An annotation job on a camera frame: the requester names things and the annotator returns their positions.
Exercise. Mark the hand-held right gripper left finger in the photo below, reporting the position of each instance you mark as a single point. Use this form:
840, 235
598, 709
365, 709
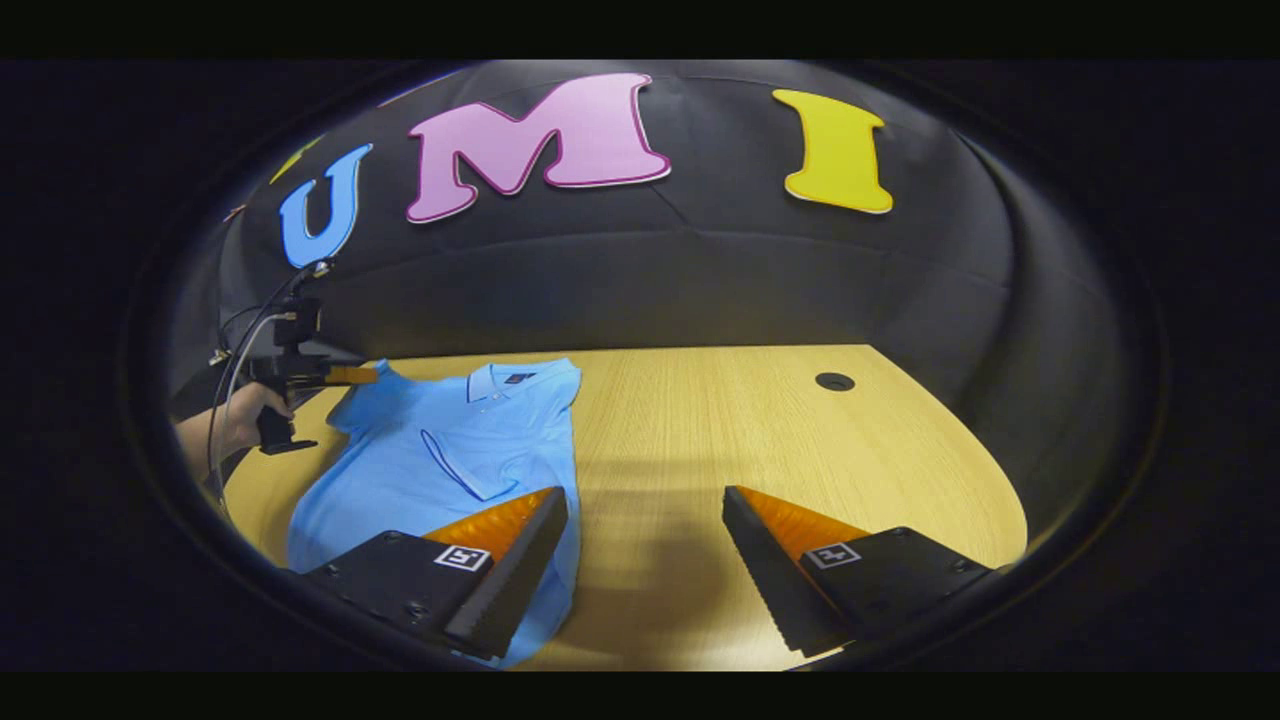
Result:
515, 580

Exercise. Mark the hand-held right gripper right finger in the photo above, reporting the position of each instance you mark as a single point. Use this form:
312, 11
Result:
765, 580

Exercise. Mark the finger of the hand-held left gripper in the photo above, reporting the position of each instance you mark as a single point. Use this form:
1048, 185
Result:
352, 375

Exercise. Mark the light blue T-shirt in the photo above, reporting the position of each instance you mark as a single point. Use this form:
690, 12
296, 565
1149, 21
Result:
450, 450

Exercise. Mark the black table grommet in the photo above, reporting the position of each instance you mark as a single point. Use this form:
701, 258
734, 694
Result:
834, 381

